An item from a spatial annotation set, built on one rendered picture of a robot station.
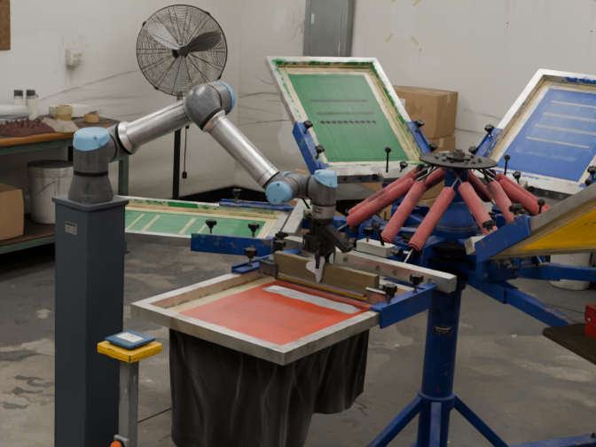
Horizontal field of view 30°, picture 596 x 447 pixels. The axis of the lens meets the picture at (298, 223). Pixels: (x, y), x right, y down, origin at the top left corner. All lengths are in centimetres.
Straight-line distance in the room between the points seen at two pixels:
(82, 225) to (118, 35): 448
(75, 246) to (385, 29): 490
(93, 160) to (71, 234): 26
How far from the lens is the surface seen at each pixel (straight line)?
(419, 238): 396
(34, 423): 499
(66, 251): 380
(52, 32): 767
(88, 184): 372
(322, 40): 847
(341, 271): 357
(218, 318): 336
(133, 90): 824
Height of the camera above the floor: 205
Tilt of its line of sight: 14 degrees down
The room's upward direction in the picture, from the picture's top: 3 degrees clockwise
